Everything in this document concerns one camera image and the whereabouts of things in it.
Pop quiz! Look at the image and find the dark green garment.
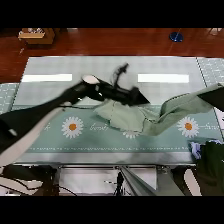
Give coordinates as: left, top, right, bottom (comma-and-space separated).
195, 140, 224, 197

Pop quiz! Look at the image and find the blue and white garment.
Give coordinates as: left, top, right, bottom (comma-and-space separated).
189, 141, 204, 161

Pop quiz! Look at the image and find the blue round object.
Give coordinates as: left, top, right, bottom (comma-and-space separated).
168, 31, 185, 44

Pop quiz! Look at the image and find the silver frame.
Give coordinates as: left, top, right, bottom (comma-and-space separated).
0, 161, 202, 197

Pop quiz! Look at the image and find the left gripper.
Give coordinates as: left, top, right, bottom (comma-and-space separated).
125, 86, 151, 107

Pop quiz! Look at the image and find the pale green shirt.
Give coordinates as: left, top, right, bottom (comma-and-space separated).
92, 83, 224, 138

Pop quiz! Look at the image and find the wooden box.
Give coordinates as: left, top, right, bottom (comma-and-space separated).
18, 27, 56, 46

